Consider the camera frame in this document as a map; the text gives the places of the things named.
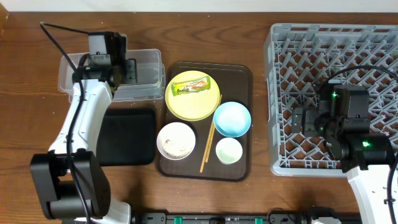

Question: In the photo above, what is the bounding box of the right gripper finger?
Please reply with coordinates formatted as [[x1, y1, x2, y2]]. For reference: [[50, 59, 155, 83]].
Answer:
[[292, 108, 303, 133], [303, 108, 318, 137]]

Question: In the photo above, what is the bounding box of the light blue bowl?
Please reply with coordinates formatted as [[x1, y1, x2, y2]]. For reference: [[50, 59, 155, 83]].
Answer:
[[213, 101, 252, 138]]

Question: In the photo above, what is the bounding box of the green snack wrapper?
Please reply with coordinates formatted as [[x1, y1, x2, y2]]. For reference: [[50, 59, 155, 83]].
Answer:
[[171, 76, 211, 96]]

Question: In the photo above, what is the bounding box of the small pale green cup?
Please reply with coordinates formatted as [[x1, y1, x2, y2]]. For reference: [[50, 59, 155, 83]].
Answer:
[[216, 138, 243, 165]]

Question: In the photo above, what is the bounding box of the white bowl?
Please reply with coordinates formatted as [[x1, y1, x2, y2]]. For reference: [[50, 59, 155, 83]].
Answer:
[[156, 122, 196, 161]]

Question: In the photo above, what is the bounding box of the pile of white rice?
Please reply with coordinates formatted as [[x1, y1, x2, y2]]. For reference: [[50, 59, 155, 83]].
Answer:
[[162, 139, 190, 159]]

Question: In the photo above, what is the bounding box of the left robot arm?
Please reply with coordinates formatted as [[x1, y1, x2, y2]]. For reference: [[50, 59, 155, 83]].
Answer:
[[30, 32, 133, 223]]

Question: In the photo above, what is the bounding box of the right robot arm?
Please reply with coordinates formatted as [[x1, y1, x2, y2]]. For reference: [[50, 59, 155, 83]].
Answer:
[[292, 83, 397, 223]]

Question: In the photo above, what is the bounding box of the grey dishwasher rack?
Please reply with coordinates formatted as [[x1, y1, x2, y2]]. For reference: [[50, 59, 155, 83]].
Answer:
[[264, 23, 397, 177]]

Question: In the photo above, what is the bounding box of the clear plastic bin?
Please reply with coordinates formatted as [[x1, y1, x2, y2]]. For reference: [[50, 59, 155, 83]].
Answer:
[[58, 49, 165, 102]]

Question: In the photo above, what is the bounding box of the black plastic tray bin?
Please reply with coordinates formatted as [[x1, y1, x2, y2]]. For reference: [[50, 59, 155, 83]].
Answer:
[[96, 108, 156, 167]]

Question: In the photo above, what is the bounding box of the yellow round plate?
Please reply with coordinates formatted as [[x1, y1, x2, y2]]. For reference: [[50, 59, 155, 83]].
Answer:
[[165, 70, 221, 121]]

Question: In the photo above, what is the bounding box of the wooden chopstick right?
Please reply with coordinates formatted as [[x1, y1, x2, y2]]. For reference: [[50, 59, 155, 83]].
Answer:
[[205, 94, 223, 163]]

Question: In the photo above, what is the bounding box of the wooden chopstick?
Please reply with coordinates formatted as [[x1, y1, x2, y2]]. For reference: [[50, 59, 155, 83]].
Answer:
[[200, 121, 215, 173], [205, 94, 223, 163]]

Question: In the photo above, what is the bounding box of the dark brown serving tray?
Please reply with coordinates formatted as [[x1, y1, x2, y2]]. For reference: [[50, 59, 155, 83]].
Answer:
[[157, 62, 252, 182]]

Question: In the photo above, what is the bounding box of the wooden chopstick left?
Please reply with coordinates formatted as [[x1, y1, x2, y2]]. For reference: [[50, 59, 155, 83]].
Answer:
[[200, 121, 215, 173]]

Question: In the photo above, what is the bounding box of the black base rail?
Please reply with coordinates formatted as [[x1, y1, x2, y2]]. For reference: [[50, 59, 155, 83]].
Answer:
[[132, 211, 310, 224]]

